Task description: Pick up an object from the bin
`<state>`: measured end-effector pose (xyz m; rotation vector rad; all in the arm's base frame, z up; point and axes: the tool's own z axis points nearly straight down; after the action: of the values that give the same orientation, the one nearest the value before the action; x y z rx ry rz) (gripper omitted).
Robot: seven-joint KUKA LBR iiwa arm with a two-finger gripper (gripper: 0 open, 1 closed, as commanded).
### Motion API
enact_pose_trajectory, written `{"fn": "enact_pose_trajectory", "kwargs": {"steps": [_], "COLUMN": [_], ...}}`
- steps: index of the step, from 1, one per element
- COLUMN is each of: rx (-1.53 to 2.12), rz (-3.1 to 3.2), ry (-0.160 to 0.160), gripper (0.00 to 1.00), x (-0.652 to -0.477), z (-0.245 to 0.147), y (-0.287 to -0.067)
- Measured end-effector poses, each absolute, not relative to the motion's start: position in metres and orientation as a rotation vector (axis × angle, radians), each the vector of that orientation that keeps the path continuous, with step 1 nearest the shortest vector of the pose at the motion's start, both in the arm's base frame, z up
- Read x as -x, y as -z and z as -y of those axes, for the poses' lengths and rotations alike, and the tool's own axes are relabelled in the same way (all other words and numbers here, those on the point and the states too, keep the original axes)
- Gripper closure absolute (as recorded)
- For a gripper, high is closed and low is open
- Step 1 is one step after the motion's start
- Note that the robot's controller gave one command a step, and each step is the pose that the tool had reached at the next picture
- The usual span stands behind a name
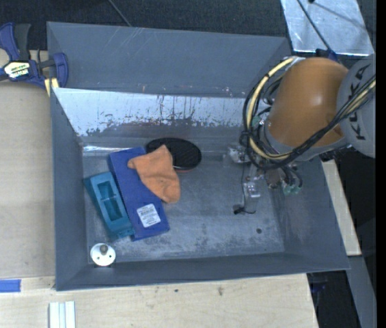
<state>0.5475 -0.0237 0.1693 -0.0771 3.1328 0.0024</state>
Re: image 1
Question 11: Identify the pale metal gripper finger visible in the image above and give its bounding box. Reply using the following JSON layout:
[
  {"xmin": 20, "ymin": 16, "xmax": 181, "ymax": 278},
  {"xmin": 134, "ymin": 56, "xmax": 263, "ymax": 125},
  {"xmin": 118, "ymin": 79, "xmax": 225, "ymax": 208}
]
[
  {"xmin": 232, "ymin": 182, "xmax": 262, "ymax": 216},
  {"xmin": 223, "ymin": 145, "xmax": 249, "ymax": 165}
]

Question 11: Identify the black oval disc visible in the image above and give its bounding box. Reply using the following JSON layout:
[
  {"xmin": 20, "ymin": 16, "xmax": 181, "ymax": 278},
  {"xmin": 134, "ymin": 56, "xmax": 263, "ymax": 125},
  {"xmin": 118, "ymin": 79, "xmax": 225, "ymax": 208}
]
[{"xmin": 144, "ymin": 137, "xmax": 203, "ymax": 174}]

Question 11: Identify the grey metal bin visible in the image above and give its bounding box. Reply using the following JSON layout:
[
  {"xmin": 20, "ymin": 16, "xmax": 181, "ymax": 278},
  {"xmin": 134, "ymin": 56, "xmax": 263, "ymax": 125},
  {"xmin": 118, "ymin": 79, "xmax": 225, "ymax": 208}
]
[{"xmin": 46, "ymin": 21, "xmax": 351, "ymax": 292}]

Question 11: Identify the orange cloth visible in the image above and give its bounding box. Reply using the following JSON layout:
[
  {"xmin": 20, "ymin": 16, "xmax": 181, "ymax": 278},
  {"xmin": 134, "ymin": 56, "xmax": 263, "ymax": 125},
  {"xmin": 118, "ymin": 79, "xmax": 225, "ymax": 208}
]
[{"xmin": 126, "ymin": 144, "xmax": 182, "ymax": 205}]

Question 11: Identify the blue flat box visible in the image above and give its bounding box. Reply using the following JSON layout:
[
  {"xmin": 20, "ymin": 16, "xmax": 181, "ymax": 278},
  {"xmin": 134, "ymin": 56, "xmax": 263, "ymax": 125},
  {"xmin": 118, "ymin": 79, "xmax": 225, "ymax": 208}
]
[{"xmin": 107, "ymin": 146, "xmax": 171, "ymax": 243}]

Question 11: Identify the teal plastic tray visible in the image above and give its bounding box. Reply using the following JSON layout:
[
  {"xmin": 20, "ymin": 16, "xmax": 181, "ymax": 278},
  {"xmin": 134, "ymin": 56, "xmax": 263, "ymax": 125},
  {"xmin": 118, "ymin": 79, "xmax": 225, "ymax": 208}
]
[{"xmin": 83, "ymin": 171, "xmax": 136, "ymax": 243}]

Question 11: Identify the white round knob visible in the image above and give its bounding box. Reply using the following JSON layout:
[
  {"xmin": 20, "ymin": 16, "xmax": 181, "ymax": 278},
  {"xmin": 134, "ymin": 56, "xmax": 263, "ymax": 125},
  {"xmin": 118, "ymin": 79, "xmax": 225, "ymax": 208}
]
[{"xmin": 89, "ymin": 243, "xmax": 117, "ymax": 268}]

